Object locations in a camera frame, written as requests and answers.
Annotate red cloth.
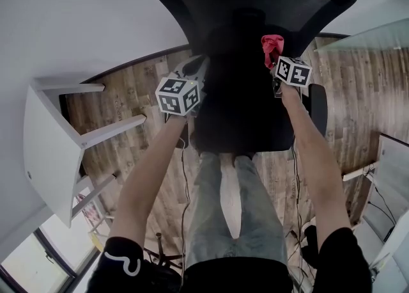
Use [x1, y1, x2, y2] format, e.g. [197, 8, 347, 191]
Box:
[261, 33, 286, 70]

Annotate black cable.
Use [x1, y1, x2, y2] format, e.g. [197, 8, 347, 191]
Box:
[289, 144, 305, 254]
[362, 163, 397, 228]
[177, 136, 192, 286]

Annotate window with dark frame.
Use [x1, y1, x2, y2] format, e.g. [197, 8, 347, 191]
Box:
[0, 226, 103, 293]

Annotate person's right forearm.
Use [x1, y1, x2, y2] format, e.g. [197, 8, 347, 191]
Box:
[280, 86, 353, 240]

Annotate glass partition panel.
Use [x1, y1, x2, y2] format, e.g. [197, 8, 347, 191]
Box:
[314, 17, 409, 53]

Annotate white desk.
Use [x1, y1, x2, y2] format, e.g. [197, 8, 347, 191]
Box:
[341, 132, 409, 286]

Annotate person's left forearm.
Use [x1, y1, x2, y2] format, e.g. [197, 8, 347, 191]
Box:
[107, 113, 190, 248]

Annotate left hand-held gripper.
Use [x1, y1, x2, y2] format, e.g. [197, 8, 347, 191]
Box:
[155, 54, 211, 117]

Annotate white table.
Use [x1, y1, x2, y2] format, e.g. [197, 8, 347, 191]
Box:
[22, 75, 148, 229]

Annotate black chair base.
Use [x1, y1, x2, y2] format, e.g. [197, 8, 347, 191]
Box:
[143, 232, 186, 271]

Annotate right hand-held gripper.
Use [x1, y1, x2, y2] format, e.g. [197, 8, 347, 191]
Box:
[271, 55, 313, 99]

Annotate person's legs in blue jeans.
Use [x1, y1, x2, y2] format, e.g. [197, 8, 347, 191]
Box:
[184, 152, 289, 267]

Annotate black mesh office chair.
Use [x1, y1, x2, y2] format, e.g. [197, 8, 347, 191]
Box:
[140, 0, 360, 154]

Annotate person's black shirt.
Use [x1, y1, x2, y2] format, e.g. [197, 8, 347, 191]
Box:
[85, 226, 374, 293]

